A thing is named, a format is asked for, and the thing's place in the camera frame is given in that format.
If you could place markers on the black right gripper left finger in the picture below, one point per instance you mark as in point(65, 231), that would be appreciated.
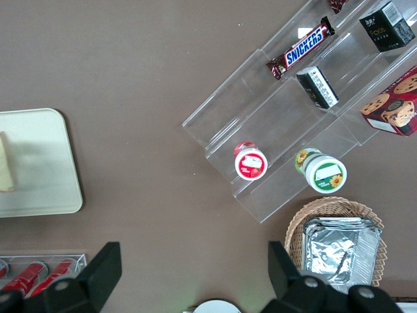
point(101, 270)

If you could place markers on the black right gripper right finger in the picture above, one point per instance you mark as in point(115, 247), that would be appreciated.
point(281, 270)

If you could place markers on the triangle sandwich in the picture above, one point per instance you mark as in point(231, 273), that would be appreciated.
point(6, 166)

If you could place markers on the light tan wicker basket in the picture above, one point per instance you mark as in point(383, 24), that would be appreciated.
point(332, 207)

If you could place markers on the cream rectangular tray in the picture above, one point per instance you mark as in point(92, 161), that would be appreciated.
point(42, 163)

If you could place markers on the clear acrylic can holder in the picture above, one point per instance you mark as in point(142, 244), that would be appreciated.
point(79, 261)

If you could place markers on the red cola can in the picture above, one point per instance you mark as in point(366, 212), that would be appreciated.
point(57, 274)
point(2, 269)
point(26, 277)

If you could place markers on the stacked aluminium foil trays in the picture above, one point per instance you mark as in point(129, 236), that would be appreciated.
point(335, 251)

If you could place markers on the white round object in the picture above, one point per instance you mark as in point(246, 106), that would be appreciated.
point(215, 307)

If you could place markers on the green lid yogurt cup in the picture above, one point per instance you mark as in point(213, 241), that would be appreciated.
point(325, 172)

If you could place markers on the red lid yogurt cup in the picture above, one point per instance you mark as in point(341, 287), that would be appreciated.
point(251, 164)

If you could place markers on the clear acrylic stepped display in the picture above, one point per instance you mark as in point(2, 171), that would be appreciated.
point(247, 107)

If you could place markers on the black Face tissue box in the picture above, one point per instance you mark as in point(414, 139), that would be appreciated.
point(386, 27)
point(317, 86)

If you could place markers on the red chocolate chip cookie box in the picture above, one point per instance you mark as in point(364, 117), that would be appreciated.
point(392, 104)

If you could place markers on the Snickers chocolate bar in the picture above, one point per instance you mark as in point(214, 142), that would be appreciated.
point(303, 47)

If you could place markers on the dark red candy wrapper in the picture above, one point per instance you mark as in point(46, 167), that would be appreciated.
point(337, 5)

